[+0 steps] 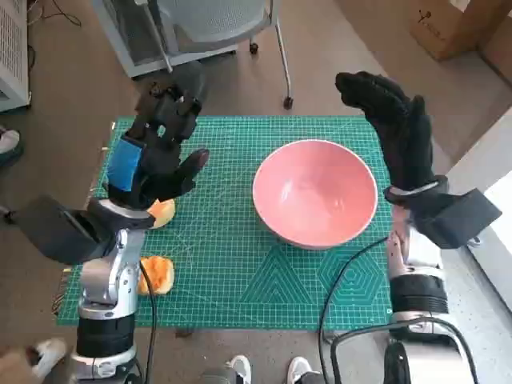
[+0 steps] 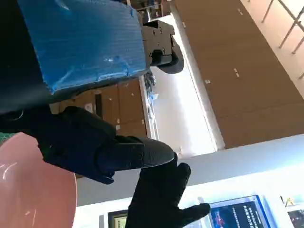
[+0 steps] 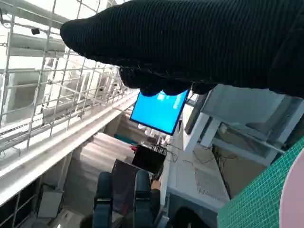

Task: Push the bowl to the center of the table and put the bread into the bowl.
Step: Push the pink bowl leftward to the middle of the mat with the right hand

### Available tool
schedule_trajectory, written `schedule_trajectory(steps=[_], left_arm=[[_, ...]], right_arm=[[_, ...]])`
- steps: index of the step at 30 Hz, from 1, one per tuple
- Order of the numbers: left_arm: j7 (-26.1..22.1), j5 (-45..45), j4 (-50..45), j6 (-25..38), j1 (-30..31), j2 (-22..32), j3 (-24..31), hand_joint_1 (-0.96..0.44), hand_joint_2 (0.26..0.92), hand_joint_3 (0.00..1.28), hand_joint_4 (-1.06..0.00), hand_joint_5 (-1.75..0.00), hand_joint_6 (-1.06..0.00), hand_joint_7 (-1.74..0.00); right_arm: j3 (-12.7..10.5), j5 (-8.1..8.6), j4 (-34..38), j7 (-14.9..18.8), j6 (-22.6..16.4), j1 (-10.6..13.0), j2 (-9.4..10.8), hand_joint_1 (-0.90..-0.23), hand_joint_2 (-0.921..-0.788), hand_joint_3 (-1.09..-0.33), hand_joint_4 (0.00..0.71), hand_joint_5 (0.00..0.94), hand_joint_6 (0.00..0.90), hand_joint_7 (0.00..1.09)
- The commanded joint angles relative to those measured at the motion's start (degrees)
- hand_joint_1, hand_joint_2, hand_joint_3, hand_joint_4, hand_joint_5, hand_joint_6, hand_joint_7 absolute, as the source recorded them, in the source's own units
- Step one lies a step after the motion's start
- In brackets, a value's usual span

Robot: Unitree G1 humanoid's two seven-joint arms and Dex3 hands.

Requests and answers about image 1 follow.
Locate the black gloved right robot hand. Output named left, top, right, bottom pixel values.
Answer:
left=334, top=70, right=437, bottom=191

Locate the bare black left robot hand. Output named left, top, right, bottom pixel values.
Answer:
left=104, top=62, right=211, bottom=213

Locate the round toy bread bun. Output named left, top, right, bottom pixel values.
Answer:
left=146, top=198, right=177, bottom=230

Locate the pink bowl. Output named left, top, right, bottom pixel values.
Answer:
left=251, top=138, right=379, bottom=251

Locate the rectangular striped toy bread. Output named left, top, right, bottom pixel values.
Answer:
left=138, top=255, right=176, bottom=297

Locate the white appliance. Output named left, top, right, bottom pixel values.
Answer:
left=439, top=99, right=512, bottom=315

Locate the green cutting mat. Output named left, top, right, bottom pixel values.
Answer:
left=55, top=115, right=393, bottom=331

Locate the printed cardboard box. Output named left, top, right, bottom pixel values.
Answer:
left=407, top=0, right=509, bottom=62

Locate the plain cardboard box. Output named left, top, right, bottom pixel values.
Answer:
left=478, top=15, right=512, bottom=95

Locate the grey mesh office chair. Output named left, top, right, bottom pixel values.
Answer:
left=134, top=0, right=295, bottom=109

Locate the person's foot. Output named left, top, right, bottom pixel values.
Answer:
left=0, top=127, right=23, bottom=167
left=26, top=338, right=69, bottom=379

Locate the white perforated cabinet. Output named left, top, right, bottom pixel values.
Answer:
left=0, top=0, right=32, bottom=113

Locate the white shoe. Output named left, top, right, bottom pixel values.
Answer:
left=287, top=355, right=313, bottom=384
left=227, top=354, right=253, bottom=384

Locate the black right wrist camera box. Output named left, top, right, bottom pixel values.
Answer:
left=415, top=187, right=503, bottom=250

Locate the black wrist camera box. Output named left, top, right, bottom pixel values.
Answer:
left=15, top=194, right=109, bottom=265
left=415, top=187, right=503, bottom=250

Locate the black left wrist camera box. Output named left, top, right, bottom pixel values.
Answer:
left=15, top=194, right=109, bottom=265

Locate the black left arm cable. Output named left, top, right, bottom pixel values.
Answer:
left=138, top=258, right=158, bottom=384

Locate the thick black looped cable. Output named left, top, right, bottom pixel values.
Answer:
left=330, top=318, right=475, bottom=384

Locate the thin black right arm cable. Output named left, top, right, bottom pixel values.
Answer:
left=318, top=235, right=390, bottom=384

